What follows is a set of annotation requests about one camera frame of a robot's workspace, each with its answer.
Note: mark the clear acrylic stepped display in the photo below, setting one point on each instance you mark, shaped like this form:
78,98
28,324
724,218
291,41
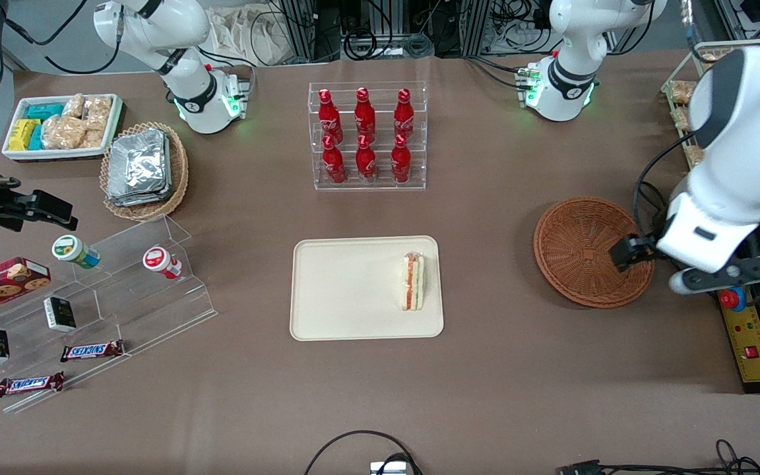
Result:
156,310

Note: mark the beige plastic tray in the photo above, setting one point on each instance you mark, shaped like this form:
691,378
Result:
347,290

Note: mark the white rectangular snack bin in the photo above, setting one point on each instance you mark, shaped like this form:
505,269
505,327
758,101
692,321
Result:
57,156

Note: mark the tan wicker basket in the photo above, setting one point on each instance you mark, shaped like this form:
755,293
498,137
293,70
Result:
179,178

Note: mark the silver foil packet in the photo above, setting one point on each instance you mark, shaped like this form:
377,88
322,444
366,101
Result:
136,161

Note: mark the small silver device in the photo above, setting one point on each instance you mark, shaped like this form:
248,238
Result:
390,468

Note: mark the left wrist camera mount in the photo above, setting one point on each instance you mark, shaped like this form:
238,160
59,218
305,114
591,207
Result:
680,282

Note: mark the clear rice cracker bag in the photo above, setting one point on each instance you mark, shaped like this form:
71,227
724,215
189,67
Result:
74,105
92,139
97,112
63,133

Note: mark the red emergency stop button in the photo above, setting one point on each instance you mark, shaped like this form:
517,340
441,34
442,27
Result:
731,301

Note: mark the red cola bottle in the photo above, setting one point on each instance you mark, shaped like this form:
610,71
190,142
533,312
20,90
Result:
365,119
330,122
401,163
365,163
334,165
404,119

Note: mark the clear acrylic bottle rack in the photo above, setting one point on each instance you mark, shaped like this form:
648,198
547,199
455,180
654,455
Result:
419,178

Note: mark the black machine with yellow panel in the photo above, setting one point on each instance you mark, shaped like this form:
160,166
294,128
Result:
749,343

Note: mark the yellow snack pack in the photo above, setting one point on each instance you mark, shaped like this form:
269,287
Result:
22,134

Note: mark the stacked foil containers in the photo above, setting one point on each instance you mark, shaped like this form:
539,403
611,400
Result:
156,200

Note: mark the green lid white cup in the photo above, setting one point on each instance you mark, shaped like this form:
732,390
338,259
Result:
73,251

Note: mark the teal snack pack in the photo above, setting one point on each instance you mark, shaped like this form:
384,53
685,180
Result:
36,137
43,111

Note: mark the white cloth bag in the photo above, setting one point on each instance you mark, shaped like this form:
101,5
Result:
248,36

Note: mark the clear fried snack bag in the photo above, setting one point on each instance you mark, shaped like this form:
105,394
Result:
693,155
682,120
682,92

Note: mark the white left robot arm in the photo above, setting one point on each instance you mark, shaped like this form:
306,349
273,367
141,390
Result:
749,119

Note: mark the triangle sandwich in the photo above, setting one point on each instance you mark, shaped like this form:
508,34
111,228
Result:
411,284

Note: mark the red lid white cup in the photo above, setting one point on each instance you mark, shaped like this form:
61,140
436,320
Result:
159,260

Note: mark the brown Snickers bar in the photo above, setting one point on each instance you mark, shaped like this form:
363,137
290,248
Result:
29,384
92,350

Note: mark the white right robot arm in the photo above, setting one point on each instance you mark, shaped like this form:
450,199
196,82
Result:
156,26

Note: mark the round brown wicker basket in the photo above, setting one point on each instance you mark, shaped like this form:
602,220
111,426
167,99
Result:
571,251

